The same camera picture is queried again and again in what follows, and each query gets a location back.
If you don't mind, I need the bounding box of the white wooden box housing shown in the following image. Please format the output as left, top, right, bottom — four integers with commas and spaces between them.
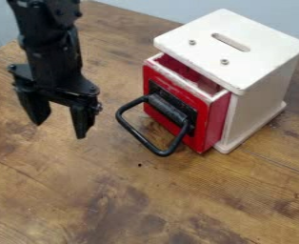
153, 9, 299, 153

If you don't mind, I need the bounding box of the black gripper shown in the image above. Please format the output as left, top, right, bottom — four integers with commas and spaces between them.
7, 64, 102, 139

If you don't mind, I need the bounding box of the red drawer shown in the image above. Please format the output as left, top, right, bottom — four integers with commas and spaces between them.
142, 52, 230, 153

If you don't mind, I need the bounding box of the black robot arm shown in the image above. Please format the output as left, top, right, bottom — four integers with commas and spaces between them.
6, 0, 101, 139

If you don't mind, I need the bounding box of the black metal drawer handle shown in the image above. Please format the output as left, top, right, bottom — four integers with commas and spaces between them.
116, 93, 190, 157

